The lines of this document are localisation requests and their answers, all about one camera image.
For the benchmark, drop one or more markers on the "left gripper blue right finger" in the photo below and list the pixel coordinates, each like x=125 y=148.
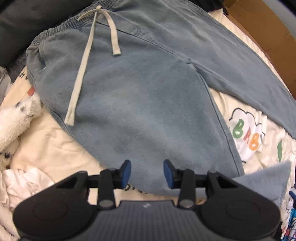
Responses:
x=184 y=180

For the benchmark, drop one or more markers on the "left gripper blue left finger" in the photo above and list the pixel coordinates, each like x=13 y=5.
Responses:
x=110 y=179

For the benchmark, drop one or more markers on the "dark grey pillow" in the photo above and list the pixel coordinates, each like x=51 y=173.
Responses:
x=21 y=21

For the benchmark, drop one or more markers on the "light blue denim pants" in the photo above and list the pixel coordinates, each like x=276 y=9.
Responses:
x=133 y=79

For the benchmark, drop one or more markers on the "white fluffy spotted blanket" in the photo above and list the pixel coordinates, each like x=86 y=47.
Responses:
x=14 y=121

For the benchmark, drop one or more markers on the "brown cardboard sheet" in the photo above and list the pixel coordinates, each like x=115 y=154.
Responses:
x=270 y=33

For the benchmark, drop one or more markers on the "teal patterned blanket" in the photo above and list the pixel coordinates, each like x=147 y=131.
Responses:
x=287 y=211

